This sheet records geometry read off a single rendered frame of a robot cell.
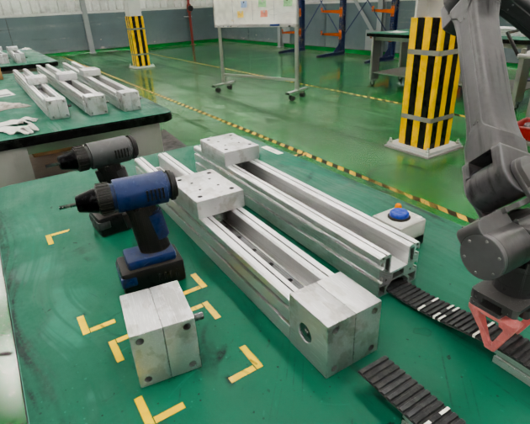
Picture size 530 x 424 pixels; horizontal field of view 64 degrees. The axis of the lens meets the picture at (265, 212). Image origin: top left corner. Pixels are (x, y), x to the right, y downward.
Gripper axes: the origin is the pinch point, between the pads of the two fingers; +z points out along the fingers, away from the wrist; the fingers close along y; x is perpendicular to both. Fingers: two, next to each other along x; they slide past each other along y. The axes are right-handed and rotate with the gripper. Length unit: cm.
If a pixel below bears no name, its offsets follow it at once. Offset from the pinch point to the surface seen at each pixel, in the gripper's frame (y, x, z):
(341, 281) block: 15.6, -17.3, -6.1
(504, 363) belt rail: 1.9, 2.1, 2.3
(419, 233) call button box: -15.4, -27.5, 0.2
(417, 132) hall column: -252, -217, 62
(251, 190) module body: 5, -64, -2
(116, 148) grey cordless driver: 33, -74, -17
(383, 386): 20.6, -3.3, 0.0
